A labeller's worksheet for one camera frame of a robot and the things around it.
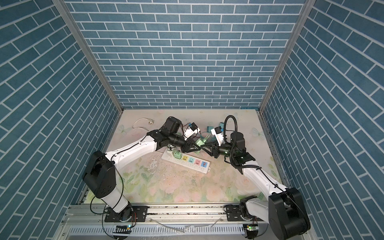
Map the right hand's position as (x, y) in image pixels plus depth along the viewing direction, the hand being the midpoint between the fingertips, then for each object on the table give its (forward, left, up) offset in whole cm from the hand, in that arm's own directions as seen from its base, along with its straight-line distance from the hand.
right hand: (201, 144), depth 77 cm
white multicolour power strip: (-2, +8, -17) cm, 19 cm away
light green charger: (0, +14, -13) cm, 19 cm away
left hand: (-1, +1, -2) cm, 2 cm away
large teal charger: (+31, -13, -20) cm, 39 cm away
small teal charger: (+24, -3, -17) cm, 29 cm away
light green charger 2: (0, +1, +2) cm, 2 cm away
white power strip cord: (+28, +41, -18) cm, 53 cm away
